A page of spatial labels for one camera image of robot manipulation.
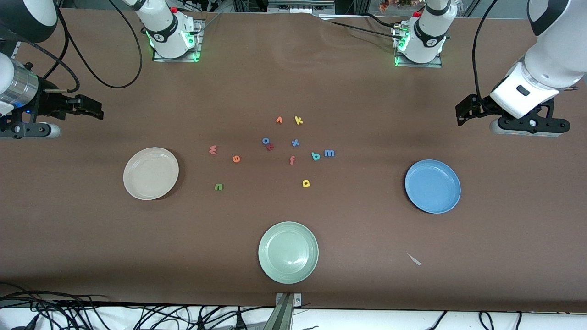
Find blue plate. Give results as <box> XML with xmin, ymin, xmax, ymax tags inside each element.
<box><xmin>404</xmin><ymin>159</ymin><xmax>461</xmax><ymax>214</ymax></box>

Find brown table cover sheet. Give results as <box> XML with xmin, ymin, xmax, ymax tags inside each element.
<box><xmin>0</xmin><ymin>8</ymin><xmax>587</xmax><ymax>312</ymax></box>

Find tangle of black cables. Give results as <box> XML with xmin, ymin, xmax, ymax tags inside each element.
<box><xmin>0</xmin><ymin>282</ymin><xmax>276</xmax><ymax>330</ymax></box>

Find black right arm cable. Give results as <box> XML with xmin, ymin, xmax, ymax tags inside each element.
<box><xmin>9</xmin><ymin>0</ymin><xmax>143</xmax><ymax>93</ymax></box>

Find black cable across table cover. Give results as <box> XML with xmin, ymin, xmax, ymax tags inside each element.
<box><xmin>321</xmin><ymin>13</ymin><xmax>409</xmax><ymax>39</ymax></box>

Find pale green plate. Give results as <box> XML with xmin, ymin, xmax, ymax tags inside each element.
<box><xmin>258</xmin><ymin>221</ymin><xmax>319</xmax><ymax>285</ymax></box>

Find beige brown plate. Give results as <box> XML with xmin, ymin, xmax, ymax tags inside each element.
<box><xmin>123</xmin><ymin>147</ymin><xmax>179</xmax><ymax>201</ymax></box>

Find grey metal box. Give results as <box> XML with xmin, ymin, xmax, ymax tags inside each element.
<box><xmin>267</xmin><ymin>0</ymin><xmax>336</xmax><ymax>14</ymax></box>

